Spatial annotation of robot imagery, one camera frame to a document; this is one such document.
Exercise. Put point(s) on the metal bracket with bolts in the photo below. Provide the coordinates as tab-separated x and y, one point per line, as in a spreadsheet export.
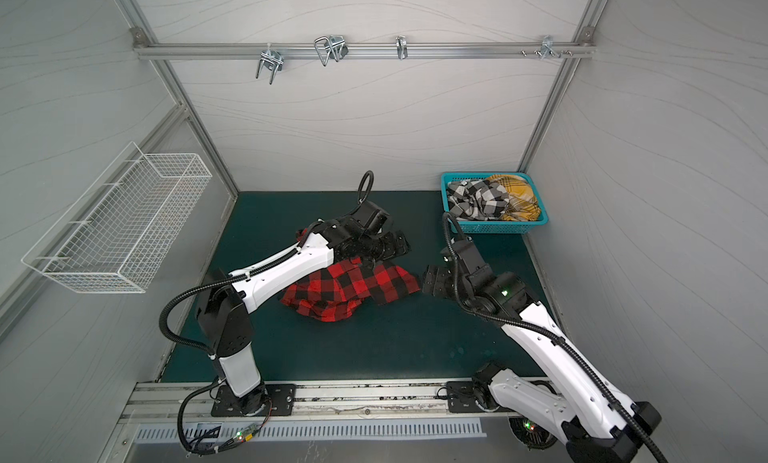
547	50

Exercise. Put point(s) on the metal U-bolt clamp middle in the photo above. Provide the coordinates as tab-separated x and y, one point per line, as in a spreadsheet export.
331	48

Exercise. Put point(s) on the metal U-bolt clamp left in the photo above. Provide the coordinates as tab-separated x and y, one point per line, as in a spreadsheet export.
270	63

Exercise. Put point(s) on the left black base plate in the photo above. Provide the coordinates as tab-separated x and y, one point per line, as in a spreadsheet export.
273	399

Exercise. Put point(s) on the white vent strip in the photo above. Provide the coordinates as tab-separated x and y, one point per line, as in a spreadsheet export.
325	430

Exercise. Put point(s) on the black white checked shirt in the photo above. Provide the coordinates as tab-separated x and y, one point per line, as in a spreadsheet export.
477	200

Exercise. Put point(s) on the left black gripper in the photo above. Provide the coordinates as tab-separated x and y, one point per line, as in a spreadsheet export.
389	249

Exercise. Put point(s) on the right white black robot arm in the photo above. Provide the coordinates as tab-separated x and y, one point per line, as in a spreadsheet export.
579	407

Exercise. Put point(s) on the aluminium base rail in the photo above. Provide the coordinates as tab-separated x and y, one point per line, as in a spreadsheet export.
158	403

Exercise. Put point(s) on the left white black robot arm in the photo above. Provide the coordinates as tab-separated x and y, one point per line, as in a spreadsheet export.
224	317

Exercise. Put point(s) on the teal plastic basket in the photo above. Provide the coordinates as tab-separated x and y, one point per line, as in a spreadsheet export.
492	226

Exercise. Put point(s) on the yellow plaid shirt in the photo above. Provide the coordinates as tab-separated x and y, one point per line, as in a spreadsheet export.
522	205

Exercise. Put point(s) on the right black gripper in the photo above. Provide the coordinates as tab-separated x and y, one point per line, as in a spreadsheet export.
447	277

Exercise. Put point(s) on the red black plaid shirt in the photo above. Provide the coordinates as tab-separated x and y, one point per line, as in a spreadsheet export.
333	294

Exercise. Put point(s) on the metal u-bolt clamp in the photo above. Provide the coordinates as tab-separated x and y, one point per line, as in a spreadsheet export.
331	48
270	63

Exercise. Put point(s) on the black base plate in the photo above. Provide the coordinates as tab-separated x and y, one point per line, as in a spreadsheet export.
273	399
468	397

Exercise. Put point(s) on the horizontal aluminium rail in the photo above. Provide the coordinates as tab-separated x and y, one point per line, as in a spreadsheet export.
357	51

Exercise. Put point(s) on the white wire basket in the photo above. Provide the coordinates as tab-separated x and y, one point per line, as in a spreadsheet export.
115	236

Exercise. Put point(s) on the small metal clamp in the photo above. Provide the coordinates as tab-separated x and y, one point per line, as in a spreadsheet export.
401	48

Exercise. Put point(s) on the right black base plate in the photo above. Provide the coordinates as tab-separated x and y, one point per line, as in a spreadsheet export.
468	397

